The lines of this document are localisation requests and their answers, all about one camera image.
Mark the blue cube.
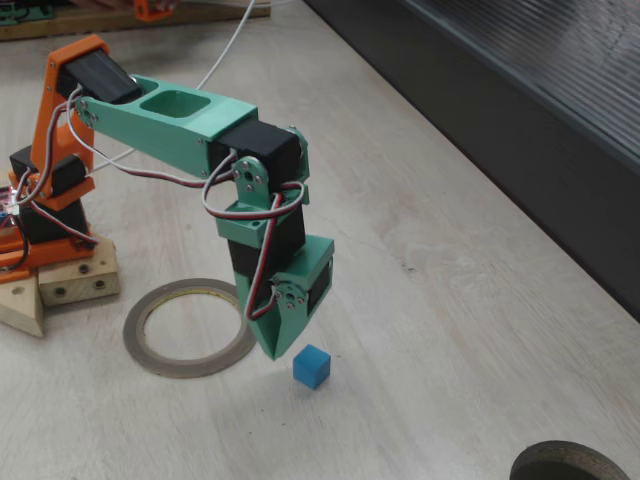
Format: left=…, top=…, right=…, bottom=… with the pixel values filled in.
left=292, top=343, right=333, bottom=390

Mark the orange leader arm handle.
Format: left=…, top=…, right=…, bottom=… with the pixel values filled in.
left=133, top=0, right=174, bottom=22

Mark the green leader arm base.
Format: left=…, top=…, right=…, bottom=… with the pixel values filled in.
left=0, top=0, right=55, bottom=25

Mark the wooden base block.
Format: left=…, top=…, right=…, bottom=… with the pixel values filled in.
left=37, top=237, right=121, bottom=307

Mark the wooden plank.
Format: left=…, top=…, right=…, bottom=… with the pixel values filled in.
left=0, top=272, right=47, bottom=339

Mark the frosted glass desk partition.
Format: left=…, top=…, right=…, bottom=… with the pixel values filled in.
left=304, top=0, right=640, bottom=324

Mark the long wooden board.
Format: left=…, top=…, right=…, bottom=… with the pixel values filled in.
left=0, top=0, right=271, bottom=42

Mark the red controller board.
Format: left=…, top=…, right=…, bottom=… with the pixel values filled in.
left=0, top=187, right=16, bottom=231

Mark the gripper servo wire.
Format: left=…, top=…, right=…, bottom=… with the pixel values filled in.
left=201, top=149, right=307, bottom=321

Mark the grey ring of tape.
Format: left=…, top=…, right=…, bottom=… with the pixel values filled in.
left=122, top=277, right=257, bottom=379

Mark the forearm servo wire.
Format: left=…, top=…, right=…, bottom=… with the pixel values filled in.
left=64, top=84, right=241, bottom=189

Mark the white USB cable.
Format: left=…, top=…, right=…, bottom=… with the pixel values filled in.
left=89, top=0, right=296, bottom=174

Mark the round table cable hole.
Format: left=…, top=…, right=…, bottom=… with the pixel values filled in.
left=509, top=439, right=631, bottom=480

